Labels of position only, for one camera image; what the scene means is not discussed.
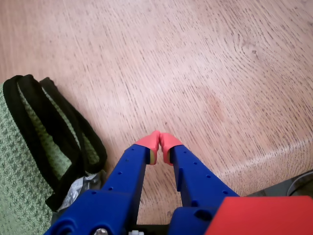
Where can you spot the grey duct tape piece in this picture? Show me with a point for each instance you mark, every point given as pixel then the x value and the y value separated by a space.
pixel 78 186

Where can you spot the red camera mount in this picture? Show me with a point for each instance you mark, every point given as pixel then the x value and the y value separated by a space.
pixel 264 218

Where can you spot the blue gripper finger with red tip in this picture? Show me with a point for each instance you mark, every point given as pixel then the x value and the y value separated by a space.
pixel 115 200
pixel 198 186

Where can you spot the green waffle cloth black trim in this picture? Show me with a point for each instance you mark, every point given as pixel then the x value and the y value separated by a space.
pixel 14 159

